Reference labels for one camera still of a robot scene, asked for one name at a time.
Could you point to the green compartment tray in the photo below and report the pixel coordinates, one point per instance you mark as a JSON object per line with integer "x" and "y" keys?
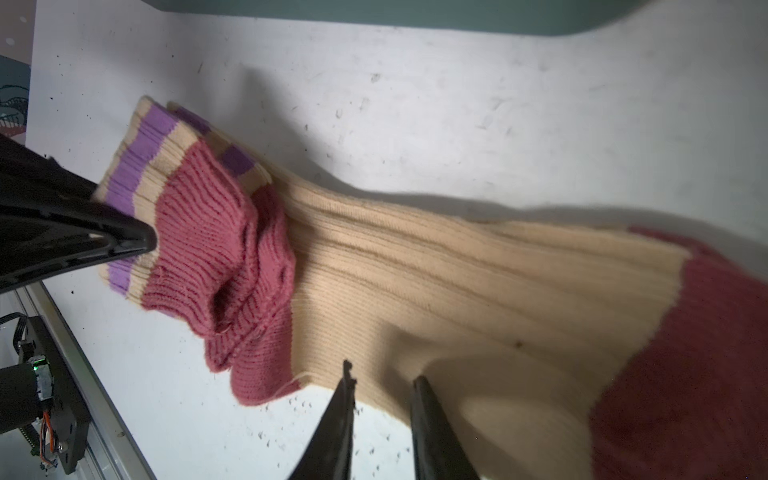
{"x": 521, "y": 17}

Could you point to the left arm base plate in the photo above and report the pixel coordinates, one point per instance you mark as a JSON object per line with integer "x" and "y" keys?
{"x": 40, "y": 399}

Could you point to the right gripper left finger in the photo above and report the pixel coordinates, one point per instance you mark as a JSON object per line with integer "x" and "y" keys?
{"x": 329, "y": 452}

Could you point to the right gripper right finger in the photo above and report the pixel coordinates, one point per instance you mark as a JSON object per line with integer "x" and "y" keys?
{"x": 437, "y": 451}

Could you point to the beige maroon striped sock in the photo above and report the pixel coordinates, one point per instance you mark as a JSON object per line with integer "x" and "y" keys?
{"x": 558, "y": 351}

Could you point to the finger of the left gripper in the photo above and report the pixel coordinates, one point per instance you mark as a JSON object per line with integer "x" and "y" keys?
{"x": 50, "y": 225}

